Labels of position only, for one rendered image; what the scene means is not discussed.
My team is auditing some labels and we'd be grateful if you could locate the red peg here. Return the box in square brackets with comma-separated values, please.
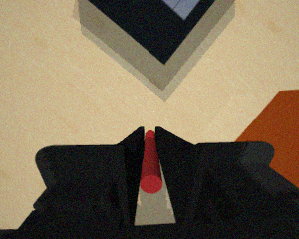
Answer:
[140, 130, 162, 193]

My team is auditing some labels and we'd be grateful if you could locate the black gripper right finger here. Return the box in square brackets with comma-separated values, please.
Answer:
[155, 126, 275, 223]

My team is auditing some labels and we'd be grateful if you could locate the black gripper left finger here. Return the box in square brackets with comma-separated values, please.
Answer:
[35, 126, 145, 226]

